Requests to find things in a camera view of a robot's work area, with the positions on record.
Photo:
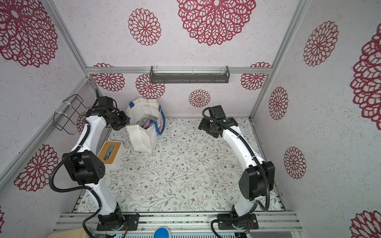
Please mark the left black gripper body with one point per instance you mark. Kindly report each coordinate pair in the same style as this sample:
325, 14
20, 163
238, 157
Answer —
120, 121

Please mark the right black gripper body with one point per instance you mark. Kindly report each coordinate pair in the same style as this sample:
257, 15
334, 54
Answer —
207, 128

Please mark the white canvas bag blue handles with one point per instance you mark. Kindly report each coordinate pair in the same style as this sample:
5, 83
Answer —
147, 124

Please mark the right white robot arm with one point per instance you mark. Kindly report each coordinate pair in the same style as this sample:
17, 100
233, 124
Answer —
257, 178

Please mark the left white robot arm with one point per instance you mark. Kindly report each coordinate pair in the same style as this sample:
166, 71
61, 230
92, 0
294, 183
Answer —
85, 168

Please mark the white box wooden lid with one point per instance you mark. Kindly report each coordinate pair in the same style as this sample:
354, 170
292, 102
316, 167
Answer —
111, 154

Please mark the blue round button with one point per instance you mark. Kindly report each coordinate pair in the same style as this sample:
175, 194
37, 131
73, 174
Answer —
162, 232

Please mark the black wire wall rack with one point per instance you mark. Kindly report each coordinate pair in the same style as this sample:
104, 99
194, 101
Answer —
71, 108

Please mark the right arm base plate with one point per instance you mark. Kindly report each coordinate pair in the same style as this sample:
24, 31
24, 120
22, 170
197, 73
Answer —
227, 222

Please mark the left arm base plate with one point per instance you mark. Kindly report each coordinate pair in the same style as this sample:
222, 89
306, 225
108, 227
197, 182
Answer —
118, 222

